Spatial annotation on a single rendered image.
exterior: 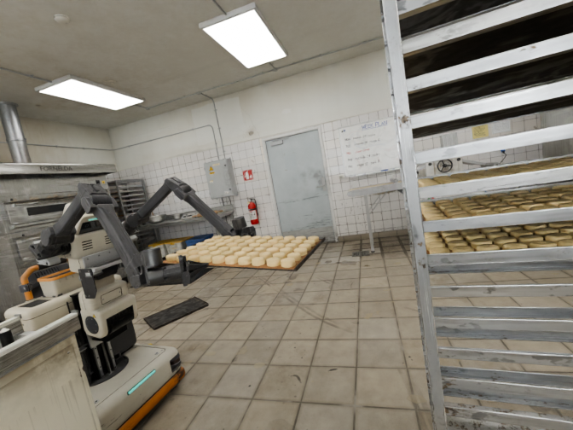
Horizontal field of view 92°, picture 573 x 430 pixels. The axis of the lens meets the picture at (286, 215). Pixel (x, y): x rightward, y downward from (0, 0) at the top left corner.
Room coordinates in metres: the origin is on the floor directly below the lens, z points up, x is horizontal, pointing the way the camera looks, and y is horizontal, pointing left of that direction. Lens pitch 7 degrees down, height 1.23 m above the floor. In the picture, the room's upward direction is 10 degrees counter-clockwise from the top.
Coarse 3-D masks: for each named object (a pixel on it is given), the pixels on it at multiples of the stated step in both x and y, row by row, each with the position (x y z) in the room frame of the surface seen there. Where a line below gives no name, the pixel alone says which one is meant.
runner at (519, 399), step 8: (448, 392) 1.07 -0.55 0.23; (456, 392) 1.06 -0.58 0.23; (464, 392) 1.06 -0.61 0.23; (472, 392) 1.05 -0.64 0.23; (480, 392) 1.03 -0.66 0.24; (488, 392) 1.02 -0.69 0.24; (496, 392) 1.01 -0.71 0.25; (488, 400) 1.00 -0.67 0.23; (496, 400) 1.00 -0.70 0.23; (504, 400) 0.99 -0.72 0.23; (512, 400) 0.98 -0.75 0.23; (520, 400) 0.98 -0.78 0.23; (528, 400) 0.97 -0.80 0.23; (536, 400) 0.96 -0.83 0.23; (544, 400) 0.96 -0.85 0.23; (552, 400) 0.95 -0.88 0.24; (560, 400) 0.94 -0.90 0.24; (568, 400) 0.93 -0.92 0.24; (560, 408) 0.92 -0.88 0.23; (568, 408) 0.91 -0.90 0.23
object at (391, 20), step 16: (384, 0) 0.69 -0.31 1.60; (384, 16) 0.71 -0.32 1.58; (400, 32) 0.69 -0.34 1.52; (400, 48) 0.69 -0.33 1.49; (400, 64) 0.69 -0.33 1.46; (400, 80) 0.69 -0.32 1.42; (400, 96) 0.69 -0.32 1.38; (400, 112) 0.69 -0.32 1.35; (400, 128) 0.69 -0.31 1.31; (400, 144) 0.70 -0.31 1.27; (416, 176) 0.69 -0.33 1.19; (416, 192) 0.69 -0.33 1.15; (416, 208) 0.69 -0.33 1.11; (416, 224) 0.69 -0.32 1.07; (416, 240) 0.69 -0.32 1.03; (416, 256) 0.69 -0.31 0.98; (416, 272) 0.70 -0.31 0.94; (432, 320) 0.69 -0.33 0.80; (432, 336) 0.69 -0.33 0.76; (432, 352) 0.69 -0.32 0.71; (432, 368) 0.69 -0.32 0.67; (432, 384) 0.69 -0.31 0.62; (432, 400) 0.70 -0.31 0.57
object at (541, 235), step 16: (528, 224) 0.83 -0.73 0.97; (544, 224) 0.80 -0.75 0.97; (560, 224) 0.77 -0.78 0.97; (432, 240) 0.84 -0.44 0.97; (448, 240) 0.83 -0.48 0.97; (464, 240) 0.85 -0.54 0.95; (480, 240) 0.76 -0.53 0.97; (496, 240) 0.74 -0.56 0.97; (512, 240) 0.72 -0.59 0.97; (528, 240) 0.70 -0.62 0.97; (544, 240) 0.73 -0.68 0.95; (560, 240) 0.66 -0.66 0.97
